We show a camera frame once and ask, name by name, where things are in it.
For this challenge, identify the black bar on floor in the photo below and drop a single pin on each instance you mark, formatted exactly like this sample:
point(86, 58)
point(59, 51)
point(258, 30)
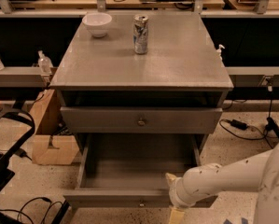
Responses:
point(60, 214)

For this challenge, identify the grey top drawer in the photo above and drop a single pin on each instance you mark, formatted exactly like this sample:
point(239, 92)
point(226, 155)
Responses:
point(140, 120)

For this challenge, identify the black stand leg right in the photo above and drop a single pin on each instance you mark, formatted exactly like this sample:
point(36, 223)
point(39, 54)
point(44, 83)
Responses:
point(272, 126)

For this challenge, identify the white bowl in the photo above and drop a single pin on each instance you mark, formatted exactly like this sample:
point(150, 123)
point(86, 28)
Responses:
point(97, 23)

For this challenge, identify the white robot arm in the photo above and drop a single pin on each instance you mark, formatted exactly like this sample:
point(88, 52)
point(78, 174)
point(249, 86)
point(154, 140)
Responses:
point(259, 174)

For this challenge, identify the grey drawer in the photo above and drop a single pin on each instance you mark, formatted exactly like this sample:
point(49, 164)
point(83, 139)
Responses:
point(128, 169)
point(140, 120)

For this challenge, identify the grey drawer cabinet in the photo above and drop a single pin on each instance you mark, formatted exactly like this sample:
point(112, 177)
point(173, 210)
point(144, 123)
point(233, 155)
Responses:
point(181, 68)

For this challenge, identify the clear pump bottle left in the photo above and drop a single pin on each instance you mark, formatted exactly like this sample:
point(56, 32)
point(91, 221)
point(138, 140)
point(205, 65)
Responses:
point(44, 63)

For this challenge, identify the silver blue drink can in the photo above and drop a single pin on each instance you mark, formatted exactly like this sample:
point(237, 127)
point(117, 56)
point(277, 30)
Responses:
point(140, 33)

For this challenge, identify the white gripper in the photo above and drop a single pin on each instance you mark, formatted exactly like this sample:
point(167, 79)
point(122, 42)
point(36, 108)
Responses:
point(176, 192)

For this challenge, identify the wooden block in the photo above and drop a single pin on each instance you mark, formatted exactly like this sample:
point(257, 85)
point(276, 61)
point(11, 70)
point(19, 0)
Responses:
point(49, 147)

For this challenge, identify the small white pump bottle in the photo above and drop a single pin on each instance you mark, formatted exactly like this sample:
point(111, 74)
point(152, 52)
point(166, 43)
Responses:
point(220, 51)

